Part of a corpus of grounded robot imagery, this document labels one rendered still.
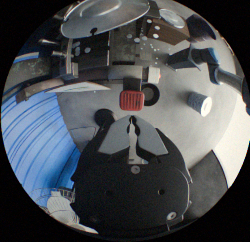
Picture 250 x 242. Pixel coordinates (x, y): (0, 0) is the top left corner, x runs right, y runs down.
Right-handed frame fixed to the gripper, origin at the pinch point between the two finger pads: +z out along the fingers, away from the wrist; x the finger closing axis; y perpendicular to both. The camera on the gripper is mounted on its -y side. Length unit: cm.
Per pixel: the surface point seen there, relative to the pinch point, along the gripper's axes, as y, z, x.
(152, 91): 7, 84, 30
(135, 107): 1.6, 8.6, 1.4
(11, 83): -15.0, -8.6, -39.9
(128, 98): -0.9, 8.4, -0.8
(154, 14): -27.2, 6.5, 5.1
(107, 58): -13.3, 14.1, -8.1
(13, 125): 11, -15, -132
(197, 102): 7, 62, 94
